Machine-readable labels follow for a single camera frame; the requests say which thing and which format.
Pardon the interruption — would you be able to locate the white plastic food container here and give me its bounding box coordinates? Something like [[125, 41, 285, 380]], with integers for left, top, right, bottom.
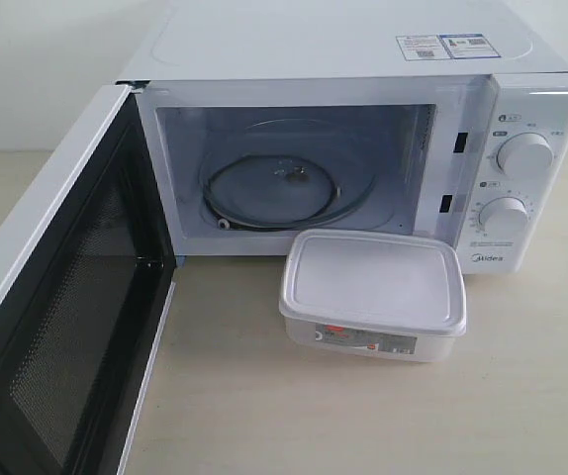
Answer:
[[279, 230, 467, 362]]

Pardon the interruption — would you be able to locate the white microwave door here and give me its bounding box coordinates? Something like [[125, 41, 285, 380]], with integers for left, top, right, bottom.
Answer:
[[0, 83, 175, 474]]

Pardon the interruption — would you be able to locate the glass microwave turntable plate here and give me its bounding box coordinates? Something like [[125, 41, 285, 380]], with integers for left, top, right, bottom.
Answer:
[[200, 119, 377, 232]]

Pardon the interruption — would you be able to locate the white Midea microwave body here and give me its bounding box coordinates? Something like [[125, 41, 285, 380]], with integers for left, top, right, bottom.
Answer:
[[119, 1, 568, 274]]

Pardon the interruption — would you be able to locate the lower white timer knob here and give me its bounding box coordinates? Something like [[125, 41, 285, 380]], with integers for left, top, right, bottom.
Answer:
[[478, 197, 529, 238]]

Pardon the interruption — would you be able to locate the warning label sticker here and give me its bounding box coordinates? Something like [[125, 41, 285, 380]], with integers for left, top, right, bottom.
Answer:
[[396, 34, 500, 61]]

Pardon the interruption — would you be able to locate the upper white control knob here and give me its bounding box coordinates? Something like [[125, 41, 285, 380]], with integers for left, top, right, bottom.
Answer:
[[497, 133, 554, 179]]

